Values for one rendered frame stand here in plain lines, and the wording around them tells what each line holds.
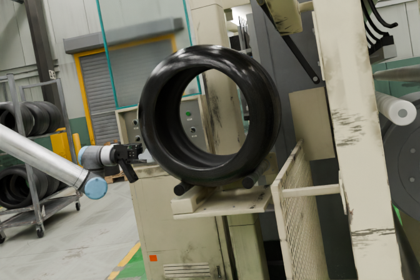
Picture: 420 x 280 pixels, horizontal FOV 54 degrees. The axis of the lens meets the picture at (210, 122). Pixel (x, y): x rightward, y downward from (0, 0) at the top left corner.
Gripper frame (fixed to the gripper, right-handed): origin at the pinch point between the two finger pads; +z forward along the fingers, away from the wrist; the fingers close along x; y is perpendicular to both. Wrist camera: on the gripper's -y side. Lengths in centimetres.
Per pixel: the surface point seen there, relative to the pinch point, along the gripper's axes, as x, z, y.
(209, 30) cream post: 26, 18, 56
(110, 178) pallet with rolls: 513, -344, -133
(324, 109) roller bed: 19, 68, 18
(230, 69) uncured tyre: -11, 37, 36
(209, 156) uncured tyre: 15.2, 18.0, -1.2
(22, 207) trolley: 223, -283, -98
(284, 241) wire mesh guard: -60, 60, -8
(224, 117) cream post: 26.4, 23.1, 15.4
